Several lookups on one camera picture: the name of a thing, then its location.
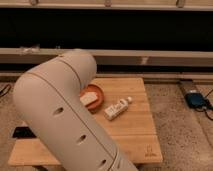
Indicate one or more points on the blue device on floor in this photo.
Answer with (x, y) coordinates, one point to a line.
(195, 100)

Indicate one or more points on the orange round plate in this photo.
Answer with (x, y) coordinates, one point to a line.
(93, 107)

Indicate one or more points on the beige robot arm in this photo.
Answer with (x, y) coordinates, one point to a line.
(48, 99)

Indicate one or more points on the black eraser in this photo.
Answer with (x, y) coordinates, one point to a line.
(23, 132)

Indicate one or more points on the pale block on plate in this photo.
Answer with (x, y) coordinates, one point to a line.
(88, 98)

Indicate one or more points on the white small bottle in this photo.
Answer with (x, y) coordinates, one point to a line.
(114, 110)

